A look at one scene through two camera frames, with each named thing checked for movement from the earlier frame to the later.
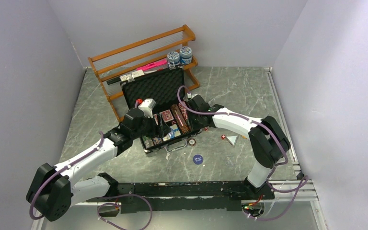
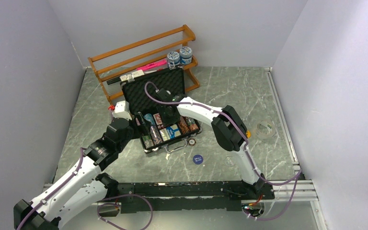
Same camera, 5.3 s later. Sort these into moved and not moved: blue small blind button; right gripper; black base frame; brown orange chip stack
Moved: right gripper
Not moved: black base frame; blue small blind button; brown orange chip stack
